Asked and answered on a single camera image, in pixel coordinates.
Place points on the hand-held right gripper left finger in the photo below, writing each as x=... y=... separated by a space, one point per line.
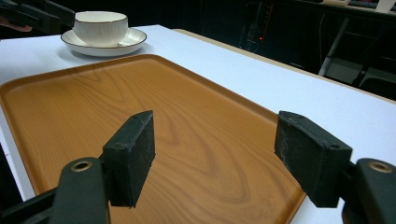
x=130 y=161

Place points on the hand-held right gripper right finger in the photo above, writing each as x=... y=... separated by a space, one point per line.
x=308 y=161

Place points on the white ribbed cup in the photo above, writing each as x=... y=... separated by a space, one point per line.
x=100 y=28

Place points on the white saucer with dark rim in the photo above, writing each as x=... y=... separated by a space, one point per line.
x=124 y=45

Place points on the wooden tray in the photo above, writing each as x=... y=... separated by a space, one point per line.
x=93 y=102

